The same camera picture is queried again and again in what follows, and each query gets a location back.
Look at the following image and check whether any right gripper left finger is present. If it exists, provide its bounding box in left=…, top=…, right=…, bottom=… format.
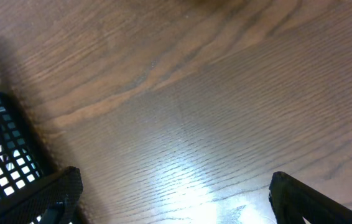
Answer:
left=0, top=166, right=83, bottom=224

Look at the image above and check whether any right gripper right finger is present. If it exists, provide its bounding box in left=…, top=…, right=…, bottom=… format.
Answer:
left=269, top=171, right=352, bottom=224

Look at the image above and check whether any black plastic basket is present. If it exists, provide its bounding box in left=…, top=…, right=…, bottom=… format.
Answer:
left=0, top=92, right=55, bottom=199

